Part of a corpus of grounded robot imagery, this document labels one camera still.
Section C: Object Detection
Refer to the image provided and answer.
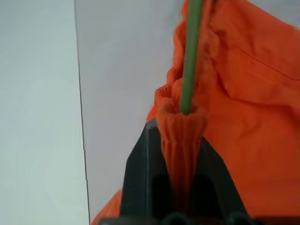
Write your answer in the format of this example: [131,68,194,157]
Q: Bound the green wire hanger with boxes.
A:
[179,0,203,116]

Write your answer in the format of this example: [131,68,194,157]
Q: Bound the orange shorts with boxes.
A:
[90,0,300,225]

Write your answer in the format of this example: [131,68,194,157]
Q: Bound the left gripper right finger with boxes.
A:
[189,137,247,220]

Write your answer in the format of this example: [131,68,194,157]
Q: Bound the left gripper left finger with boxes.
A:
[119,118,175,220]

